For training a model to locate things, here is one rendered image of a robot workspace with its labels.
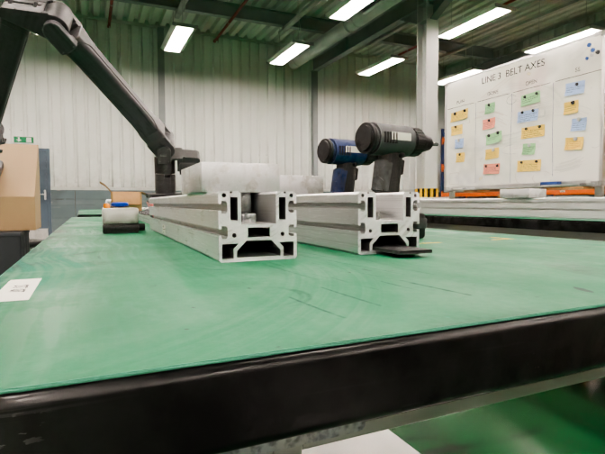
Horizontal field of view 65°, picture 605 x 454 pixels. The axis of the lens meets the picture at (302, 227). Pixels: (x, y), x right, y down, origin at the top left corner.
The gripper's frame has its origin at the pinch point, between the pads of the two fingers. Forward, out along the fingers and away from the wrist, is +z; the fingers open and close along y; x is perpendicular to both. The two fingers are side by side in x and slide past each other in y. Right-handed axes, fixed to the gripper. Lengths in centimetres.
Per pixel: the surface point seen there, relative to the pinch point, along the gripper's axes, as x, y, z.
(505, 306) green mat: -118, -2, -11
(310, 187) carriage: -55, 17, -14
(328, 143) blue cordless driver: -45, 27, -23
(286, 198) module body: -86, -3, -15
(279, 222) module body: -86, -4, -13
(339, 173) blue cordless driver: -45, 30, -17
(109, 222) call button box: -21.1, -17.5, -4.3
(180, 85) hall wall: 1097, 274, -187
